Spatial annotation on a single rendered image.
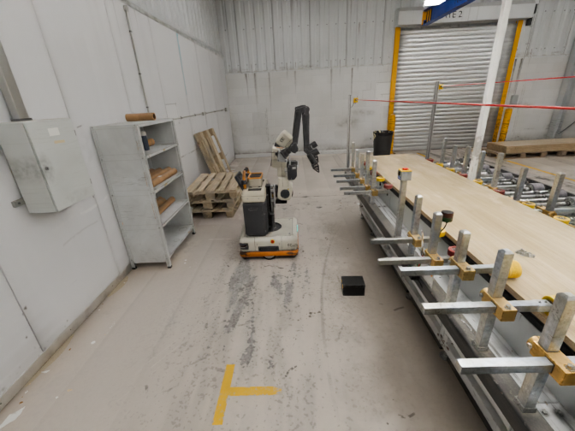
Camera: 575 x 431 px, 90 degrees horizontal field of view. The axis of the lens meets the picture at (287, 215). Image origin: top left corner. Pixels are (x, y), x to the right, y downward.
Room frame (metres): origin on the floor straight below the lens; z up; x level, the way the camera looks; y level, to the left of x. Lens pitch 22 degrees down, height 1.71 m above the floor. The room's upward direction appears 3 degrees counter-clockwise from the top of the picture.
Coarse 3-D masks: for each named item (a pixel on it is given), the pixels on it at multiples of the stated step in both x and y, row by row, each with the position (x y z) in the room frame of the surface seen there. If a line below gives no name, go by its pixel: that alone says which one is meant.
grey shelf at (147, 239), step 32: (96, 128) 2.79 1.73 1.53; (128, 128) 2.78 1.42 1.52; (160, 128) 3.67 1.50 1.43; (128, 160) 2.78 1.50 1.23; (160, 160) 3.67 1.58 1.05; (128, 192) 2.78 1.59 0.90; (160, 192) 3.67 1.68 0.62; (128, 224) 2.78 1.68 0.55; (160, 224) 2.77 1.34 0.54; (192, 224) 3.66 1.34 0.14; (128, 256) 2.79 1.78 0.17; (160, 256) 2.78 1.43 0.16
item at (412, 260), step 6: (378, 258) 1.36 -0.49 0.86; (384, 258) 1.36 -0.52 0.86; (390, 258) 1.36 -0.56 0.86; (396, 258) 1.35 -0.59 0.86; (402, 258) 1.35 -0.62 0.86; (408, 258) 1.35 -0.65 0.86; (414, 258) 1.34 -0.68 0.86; (420, 258) 1.34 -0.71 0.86; (426, 258) 1.34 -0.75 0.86; (444, 258) 1.33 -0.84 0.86; (378, 264) 1.35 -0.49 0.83; (384, 264) 1.34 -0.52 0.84; (390, 264) 1.34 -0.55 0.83; (396, 264) 1.34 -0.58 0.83
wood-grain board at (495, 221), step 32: (384, 160) 3.66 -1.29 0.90; (416, 160) 3.56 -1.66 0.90; (416, 192) 2.32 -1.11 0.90; (448, 192) 2.28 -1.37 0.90; (480, 192) 2.24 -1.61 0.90; (448, 224) 1.67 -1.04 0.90; (480, 224) 1.64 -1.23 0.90; (512, 224) 1.62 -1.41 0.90; (544, 224) 1.60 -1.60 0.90; (480, 256) 1.27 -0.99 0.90; (544, 256) 1.24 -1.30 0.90; (512, 288) 1.00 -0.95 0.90; (544, 288) 0.99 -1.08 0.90; (544, 320) 0.83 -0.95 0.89
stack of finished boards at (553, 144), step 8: (488, 144) 7.84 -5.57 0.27; (496, 144) 7.54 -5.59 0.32; (504, 144) 7.49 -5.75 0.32; (512, 144) 7.43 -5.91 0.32; (520, 144) 7.37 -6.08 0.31; (528, 144) 7.32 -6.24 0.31; (536, 144) 7.26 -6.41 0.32; (544, 144) 7.20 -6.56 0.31; (552, 144) 7.15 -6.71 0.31; (560, 144) 7.13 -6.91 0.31; (568, 144) 7.13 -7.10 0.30; (504, 152) 7.20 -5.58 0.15; (512, 152) 7.13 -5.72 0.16; (520, 152) 7.13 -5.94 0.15
